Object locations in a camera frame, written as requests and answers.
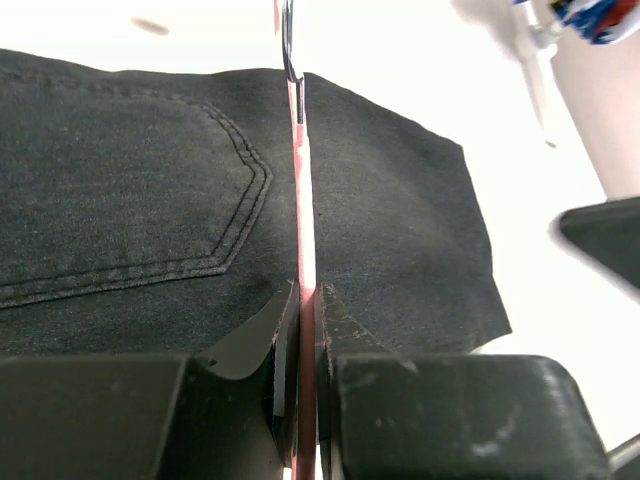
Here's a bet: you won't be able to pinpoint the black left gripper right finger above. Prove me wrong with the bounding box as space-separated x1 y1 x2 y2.
316 285 418 479

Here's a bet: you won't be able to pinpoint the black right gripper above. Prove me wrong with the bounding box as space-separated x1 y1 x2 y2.
553 196 639 295

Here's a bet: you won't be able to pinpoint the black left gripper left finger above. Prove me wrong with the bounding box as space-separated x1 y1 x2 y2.
195 281 300 468

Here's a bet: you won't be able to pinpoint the pink plastic hanger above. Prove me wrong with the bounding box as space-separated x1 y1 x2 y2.
273 1 317 480

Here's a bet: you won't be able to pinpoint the black trousers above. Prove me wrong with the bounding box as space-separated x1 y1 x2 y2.
1 51 511 355

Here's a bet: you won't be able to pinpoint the blue patterned garment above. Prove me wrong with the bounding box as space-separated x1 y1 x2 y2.
529 0 639 48

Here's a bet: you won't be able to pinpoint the white metal clothes rack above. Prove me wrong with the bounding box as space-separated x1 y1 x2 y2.
452 1 564 148

